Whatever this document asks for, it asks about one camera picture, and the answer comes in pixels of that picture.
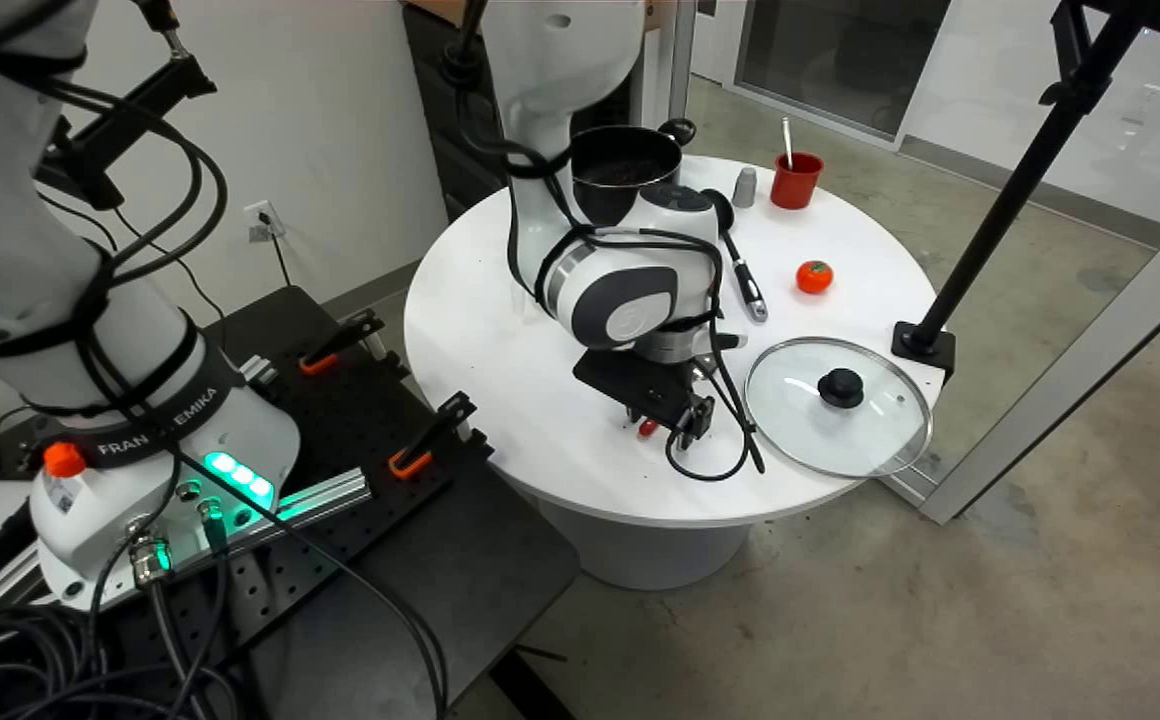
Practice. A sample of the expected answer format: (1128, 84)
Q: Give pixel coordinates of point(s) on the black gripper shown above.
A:
(625, 383)

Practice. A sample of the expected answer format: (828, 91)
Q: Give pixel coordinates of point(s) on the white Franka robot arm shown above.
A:
(6, 267)

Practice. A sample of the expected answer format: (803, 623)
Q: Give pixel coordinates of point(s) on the orange robot base button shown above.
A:
(66, 460)

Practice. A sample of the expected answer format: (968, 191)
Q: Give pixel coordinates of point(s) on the black serving ladle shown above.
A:
(750, 285)

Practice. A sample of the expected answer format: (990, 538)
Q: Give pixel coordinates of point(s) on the glass pot lid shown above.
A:
(795, 425)

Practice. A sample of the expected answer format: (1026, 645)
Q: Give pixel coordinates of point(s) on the black orange-tipped clamp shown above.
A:
(427, 443)
(334, 350)

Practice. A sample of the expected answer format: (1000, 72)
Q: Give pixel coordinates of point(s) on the orange toy tomato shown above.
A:
(815, 278)

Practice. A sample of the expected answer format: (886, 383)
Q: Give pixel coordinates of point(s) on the black cooking pot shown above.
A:
(625, 162)

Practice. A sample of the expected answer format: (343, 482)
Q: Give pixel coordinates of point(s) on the grey salt shaker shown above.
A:
(744, 191)

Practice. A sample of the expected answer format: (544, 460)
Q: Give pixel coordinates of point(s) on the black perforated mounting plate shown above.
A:
(475, 572)

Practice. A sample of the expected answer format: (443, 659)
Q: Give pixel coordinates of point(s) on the red cup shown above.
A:
(799, 187)

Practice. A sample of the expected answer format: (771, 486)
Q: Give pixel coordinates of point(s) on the white utensil in cup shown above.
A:
(784, 143)

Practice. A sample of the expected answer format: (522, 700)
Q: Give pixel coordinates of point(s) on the white table pedestal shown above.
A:
(646, 555)

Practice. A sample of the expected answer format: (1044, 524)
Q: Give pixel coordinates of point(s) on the aluminium rail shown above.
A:
(325, 497)

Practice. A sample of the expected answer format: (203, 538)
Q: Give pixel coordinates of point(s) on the white wall outlet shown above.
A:
(261, 223)

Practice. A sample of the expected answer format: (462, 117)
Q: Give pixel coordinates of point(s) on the black camera tripod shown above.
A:
(1004, 202)

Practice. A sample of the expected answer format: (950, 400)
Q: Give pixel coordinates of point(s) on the grey metal door frame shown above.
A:
(1073, 360)

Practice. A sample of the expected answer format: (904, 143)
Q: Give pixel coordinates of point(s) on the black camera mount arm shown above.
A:
(141, 101)

